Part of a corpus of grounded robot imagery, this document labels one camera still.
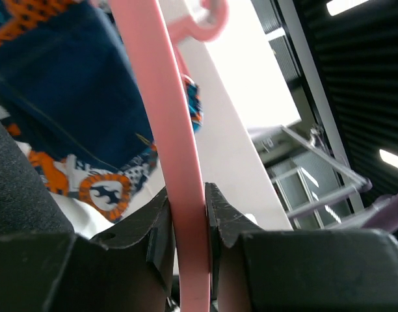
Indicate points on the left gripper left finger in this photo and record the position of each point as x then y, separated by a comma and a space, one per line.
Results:
127, 267

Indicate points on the black trousers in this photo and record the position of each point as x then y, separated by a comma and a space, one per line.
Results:
25, 204

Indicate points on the navy blue shorts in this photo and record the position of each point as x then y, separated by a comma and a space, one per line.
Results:
67, 82

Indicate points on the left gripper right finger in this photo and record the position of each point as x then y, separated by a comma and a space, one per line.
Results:
306, 270

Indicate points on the colourful patterned shorts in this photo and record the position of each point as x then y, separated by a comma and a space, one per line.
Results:
109, 192

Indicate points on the pink hanger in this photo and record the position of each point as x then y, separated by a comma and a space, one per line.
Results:
149, 42

